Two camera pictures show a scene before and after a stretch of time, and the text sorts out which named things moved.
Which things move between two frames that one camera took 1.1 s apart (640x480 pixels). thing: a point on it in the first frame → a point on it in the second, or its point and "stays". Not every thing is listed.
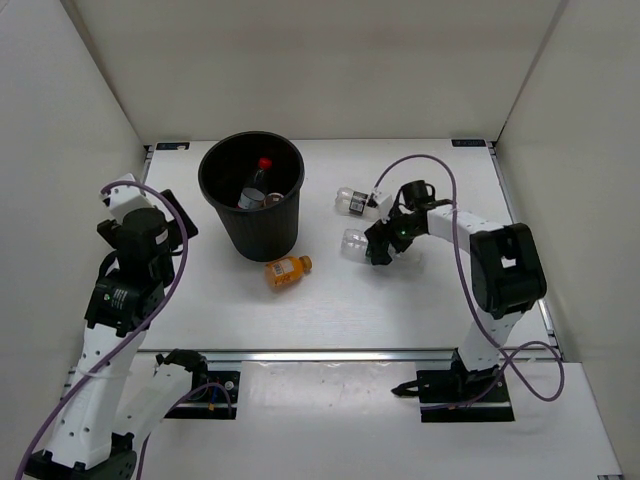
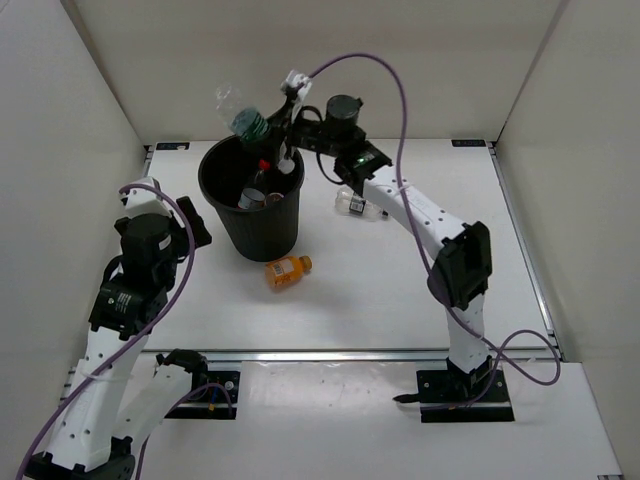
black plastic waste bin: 230,165 stays
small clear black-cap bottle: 352,202 stays
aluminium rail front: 314,356 stays
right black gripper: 381,232 → 288,129
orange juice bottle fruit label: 272,199 stays
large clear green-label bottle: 354,245 → 245,121
